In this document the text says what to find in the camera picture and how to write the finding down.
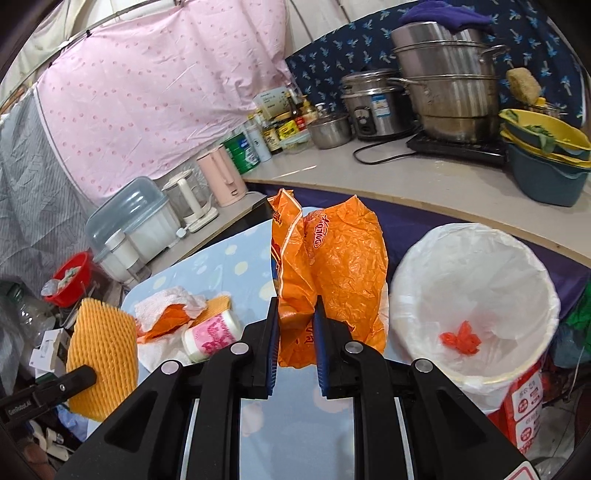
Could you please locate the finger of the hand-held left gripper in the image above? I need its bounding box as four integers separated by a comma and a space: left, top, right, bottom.
34, 364, 98, 401

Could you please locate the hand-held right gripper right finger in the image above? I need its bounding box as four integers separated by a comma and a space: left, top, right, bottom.
314, 296, 532, 480

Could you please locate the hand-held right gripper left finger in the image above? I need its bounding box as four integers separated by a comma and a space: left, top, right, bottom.
55, 298, 280, 480

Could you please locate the yellow foam fruit net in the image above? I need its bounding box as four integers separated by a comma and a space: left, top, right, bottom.
202, 295, 232, 320
66, 298, 140, 422

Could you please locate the pink white paper cup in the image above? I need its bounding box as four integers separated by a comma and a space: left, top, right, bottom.
181, 310, 241, 363

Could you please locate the orange plastic bag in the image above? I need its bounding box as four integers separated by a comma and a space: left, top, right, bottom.
268, 188, 389, 368

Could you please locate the white lined trash bin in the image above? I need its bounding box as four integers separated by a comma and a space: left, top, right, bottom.
390, 223, 562, 412

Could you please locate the red white printed bin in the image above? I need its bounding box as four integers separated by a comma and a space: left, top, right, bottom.
485, 357, 556, 459

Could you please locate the small white box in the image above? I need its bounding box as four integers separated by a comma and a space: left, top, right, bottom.
29, 328, 71, 371

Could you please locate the clear plastic bottle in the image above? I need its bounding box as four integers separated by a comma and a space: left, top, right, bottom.
13, 285, 62, 343

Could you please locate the blue printed tablecloth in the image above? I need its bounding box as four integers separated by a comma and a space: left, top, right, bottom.
88, 225, 393, 480

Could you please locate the red plastic basin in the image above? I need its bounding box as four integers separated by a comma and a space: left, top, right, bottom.
49, 251, 93, 306

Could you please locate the small orange plastic wrapper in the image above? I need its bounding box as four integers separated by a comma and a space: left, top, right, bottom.
137, 302, 197, 345

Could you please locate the white paper towel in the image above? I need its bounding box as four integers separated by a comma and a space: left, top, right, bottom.
134, 285, 208, 371

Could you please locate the white jar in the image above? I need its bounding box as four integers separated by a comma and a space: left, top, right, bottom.
99, 229, 140, 283

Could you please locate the small red-orange wrapper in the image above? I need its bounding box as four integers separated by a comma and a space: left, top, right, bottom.
440, 321, 482, 356

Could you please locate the dark purple cloth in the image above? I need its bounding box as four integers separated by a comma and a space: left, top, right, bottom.
245, 182, 591, 292

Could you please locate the glass white electric kettle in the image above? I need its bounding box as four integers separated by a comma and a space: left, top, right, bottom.
161, 169, 219, 233

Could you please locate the lidded plastic dish box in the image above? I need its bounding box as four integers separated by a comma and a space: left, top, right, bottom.
85, 176, 182, 288

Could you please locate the pink electric kettle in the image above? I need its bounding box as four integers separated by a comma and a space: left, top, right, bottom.
196, 144, 248, 208

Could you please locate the grey patterned cloth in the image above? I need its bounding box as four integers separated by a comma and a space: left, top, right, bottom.
0, 87, 99, 296

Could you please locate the green white canister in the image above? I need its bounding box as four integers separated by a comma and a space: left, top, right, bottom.
224, 134, 260, 175

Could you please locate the dark sauce bottle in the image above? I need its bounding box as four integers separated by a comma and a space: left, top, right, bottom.
263, 126, 284, 155

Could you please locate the yellow label food container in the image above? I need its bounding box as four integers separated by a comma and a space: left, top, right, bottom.
277, 119, 311, 153

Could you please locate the small steel lidded pot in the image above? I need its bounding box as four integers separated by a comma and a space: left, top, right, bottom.
307, 113, 352, 150

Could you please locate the pale tea box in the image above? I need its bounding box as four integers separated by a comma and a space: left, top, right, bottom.
256, 88, 291, 121

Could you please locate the black induction cooker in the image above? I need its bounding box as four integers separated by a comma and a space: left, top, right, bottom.
406, 131, 509, 168

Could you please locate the steel rice cooker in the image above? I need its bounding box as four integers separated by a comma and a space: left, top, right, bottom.
340, 69, 414, 142

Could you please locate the green cloth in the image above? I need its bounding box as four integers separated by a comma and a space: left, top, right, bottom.
560, 295, 591, 334

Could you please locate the pink dotted hanging sheet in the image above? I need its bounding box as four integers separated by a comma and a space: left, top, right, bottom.
36, 0, 290, 205

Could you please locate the blue-grey plastic basin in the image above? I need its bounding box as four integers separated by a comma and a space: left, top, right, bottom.
505, 141, 591, 208

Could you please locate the stacked steel steamer pot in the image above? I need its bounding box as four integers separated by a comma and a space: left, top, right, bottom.
389, 21, 509, 144

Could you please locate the navy floral cloth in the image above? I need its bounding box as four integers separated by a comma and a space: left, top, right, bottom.
285, 4, 588, 141

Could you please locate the yellow plastic basin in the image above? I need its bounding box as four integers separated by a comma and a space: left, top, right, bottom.
499, 108, 591, 169

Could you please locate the loofah sponge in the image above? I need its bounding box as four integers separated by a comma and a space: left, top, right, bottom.
505, 68, 542, 105

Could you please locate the black power cable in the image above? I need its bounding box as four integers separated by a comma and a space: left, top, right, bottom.
353, 137, 417, 165

